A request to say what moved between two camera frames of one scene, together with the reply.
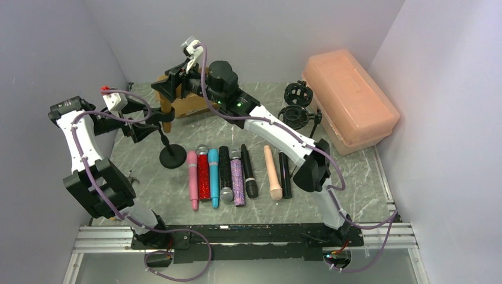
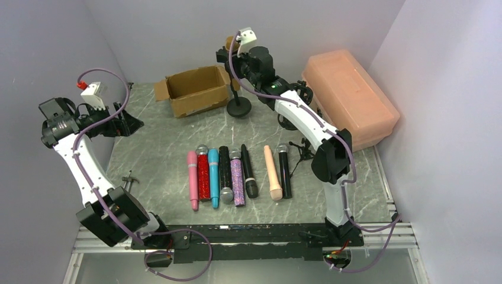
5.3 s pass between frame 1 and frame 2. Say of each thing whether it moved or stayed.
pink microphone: stayed
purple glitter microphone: stayed
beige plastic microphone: stayed
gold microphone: moved
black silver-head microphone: stayed
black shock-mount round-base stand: stayed
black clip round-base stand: moved
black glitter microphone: stayed
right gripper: moved
